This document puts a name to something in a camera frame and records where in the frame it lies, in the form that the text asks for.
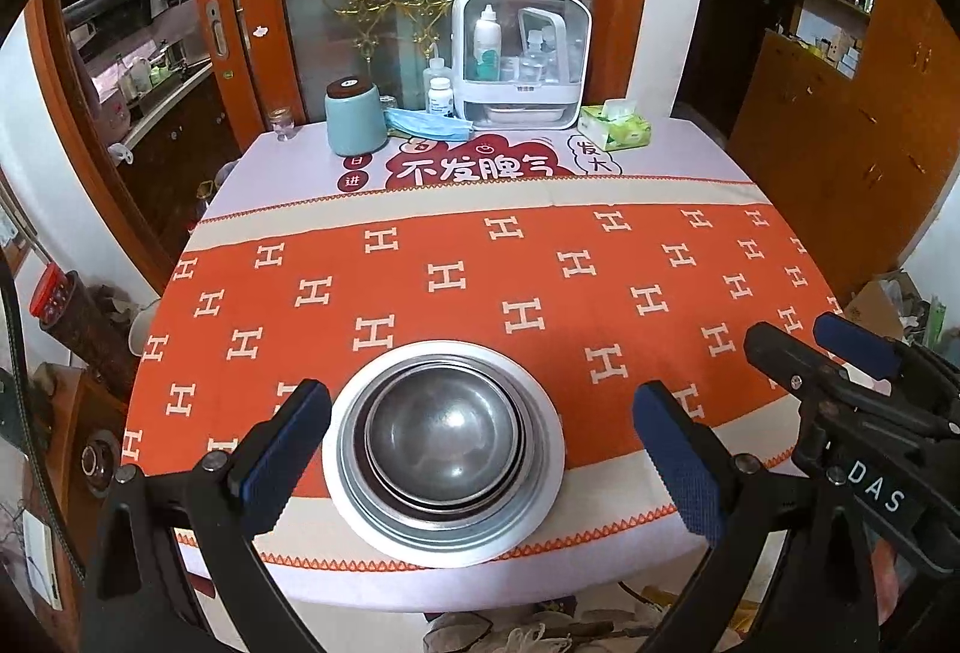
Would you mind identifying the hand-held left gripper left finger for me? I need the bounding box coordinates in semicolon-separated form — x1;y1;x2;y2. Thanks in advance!
79;378;333;653

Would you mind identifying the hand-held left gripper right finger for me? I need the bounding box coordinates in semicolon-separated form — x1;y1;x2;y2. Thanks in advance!
632;381;875;653

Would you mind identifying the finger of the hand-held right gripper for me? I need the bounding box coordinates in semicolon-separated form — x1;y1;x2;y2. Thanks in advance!
744;321;852;414
814;313;923;384

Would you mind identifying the large white-rimmed steel bowl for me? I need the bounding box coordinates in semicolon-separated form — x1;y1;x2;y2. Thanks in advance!
321;338;565;562

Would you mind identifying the small steel bowl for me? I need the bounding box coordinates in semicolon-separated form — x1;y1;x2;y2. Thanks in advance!
367;372;520;502

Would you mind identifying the blue speckled plate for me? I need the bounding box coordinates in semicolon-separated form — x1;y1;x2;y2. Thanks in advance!
339;353;547;547

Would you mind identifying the cardboard box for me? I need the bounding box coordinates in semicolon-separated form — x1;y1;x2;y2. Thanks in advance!
844;274;938;343

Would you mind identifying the wooden cabinet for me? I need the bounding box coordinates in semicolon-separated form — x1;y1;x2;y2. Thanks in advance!
727;0;960;309

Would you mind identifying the dark woven basket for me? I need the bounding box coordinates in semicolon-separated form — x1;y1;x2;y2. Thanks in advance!
45;278;140;384

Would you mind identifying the beige fringed cloth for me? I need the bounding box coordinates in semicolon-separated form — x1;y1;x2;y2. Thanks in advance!
424;593;676;653

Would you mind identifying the orange patterned tablecloth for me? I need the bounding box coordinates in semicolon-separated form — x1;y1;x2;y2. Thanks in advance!
120;124;856;624

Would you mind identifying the green tissue pack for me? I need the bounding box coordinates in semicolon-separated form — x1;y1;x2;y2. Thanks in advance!
577;98;652;152

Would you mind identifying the red lidded jar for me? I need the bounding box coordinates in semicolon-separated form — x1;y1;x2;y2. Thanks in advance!
30;267;72;328

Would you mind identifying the dark wooden door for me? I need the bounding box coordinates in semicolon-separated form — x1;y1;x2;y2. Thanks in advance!
705;0;796;130

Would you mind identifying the teal cup with brown lid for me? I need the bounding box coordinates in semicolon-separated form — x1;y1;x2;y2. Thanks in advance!
324;77;388;158

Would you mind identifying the blue face mask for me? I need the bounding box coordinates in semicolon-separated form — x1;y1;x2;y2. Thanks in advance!
382;107;473;142

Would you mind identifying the white storage box clear cover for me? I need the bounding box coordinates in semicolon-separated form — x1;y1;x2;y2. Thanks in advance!
452;0;593;131

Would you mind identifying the kitchen counter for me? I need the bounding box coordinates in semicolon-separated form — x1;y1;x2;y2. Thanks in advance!
112;61;226;160

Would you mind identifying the clear plastic bottle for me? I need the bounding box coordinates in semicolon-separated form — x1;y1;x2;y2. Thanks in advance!
523;29;552;83

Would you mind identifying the glass door with gold ornament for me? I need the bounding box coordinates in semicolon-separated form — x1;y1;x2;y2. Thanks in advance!
186;0;661;145

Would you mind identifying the white bottle green label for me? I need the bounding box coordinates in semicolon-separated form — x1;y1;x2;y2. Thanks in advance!
472;4;502;83

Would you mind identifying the black cable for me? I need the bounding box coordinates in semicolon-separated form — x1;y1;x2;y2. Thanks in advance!
0;263;95;594

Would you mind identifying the wooden door frame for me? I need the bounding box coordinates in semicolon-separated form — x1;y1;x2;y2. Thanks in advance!
22;0;248;294

